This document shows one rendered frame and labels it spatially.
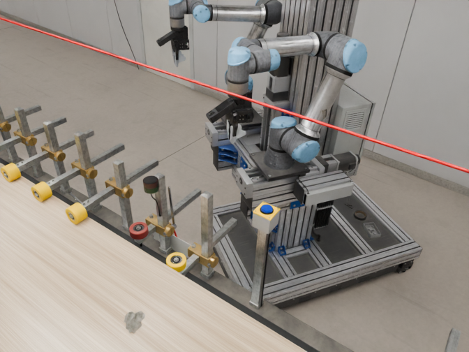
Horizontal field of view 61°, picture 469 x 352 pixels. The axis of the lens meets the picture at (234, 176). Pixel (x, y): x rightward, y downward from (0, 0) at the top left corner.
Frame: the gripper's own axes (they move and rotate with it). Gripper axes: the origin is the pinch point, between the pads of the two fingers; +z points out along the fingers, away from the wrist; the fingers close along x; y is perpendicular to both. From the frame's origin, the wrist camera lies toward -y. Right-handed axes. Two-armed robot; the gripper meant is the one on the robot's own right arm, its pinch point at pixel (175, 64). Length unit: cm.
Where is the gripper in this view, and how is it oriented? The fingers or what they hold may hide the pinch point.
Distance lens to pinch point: 226.2
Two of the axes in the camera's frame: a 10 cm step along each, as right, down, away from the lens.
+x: -3.6, -5.6, 7.4
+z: -0.4, 8.1, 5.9
